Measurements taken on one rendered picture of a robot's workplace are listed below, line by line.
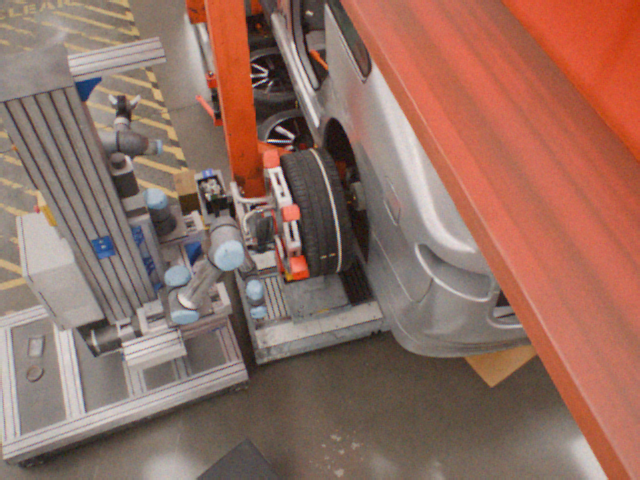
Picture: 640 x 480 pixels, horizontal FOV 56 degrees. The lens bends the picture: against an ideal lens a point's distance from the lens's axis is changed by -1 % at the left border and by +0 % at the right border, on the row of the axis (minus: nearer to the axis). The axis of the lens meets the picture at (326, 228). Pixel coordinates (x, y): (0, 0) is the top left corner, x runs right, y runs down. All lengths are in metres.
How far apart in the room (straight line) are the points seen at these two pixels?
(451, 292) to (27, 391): 2.36
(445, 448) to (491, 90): 3.14
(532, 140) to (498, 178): 0.05
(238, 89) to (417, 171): 1.21
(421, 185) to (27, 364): 2.44
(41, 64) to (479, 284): 1.72
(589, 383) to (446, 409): 3.27
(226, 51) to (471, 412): 2.33
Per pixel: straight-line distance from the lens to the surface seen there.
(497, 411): 3.65
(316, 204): 2.82
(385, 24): 0.51
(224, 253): 2.36
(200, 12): 5.10
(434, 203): 2.17
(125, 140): 2.77
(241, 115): 3.21
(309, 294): 3.59
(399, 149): 2.31
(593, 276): 0.36
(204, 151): 4.75
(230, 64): 3.01
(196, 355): 3.48
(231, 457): 3.09
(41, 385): 3.65
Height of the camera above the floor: 3.27
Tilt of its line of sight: 52 degrees down
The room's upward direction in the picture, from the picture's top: 1 degrees clockwise
